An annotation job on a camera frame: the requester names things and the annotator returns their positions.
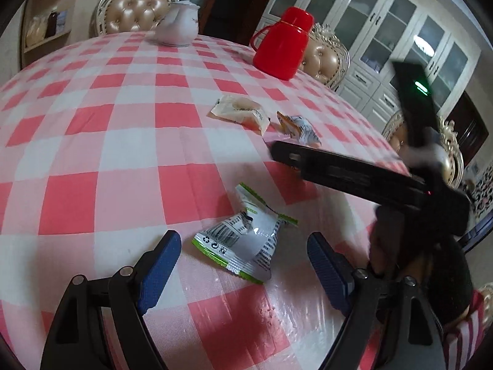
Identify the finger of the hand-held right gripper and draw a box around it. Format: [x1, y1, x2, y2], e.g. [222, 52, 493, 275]
[270, 140, 425, 206]

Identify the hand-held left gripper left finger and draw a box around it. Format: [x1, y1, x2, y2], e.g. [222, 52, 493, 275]
[39, 229, 181, 370]

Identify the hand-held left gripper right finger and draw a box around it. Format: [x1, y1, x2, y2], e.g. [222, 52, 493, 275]
[307, 232, 443, 370]

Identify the white green snack packet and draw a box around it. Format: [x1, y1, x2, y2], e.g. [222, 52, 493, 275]
[191, 182, 300, 285]

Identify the person's right hand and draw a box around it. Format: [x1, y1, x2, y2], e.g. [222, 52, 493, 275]
[367, 217, 406, 275]

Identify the orange white snack packet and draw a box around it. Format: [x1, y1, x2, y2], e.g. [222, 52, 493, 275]
[276, 110, 323, 148]

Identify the beige tufted ornate chair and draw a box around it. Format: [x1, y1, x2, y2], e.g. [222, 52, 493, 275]
[92, 0, 180, 40]
[297, 22, 352, 90]
[382, 110, 465, 190]

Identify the white glass-door cabinet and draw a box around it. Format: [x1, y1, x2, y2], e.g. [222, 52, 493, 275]
[255, 0, 483, 126]

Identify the clear pale cake packet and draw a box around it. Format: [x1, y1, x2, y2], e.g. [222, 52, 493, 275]
[209, 95, 271, 136]

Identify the pink white checked tablecloth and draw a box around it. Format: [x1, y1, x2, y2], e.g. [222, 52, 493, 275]
[0, 31, 428, 370]

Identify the red thermos jug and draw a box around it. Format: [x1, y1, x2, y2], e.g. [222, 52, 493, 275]
[249, 6, 315, 81]

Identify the red striped clothing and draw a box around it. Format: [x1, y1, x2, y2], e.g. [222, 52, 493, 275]
[441, 288, 493, 363]

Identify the white teapot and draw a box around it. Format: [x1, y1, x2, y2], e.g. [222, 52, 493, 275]
[154, 0, 201, 48]

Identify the wall niche shelf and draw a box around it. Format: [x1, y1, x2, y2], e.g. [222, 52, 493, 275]
[20, 0, 86, 69]

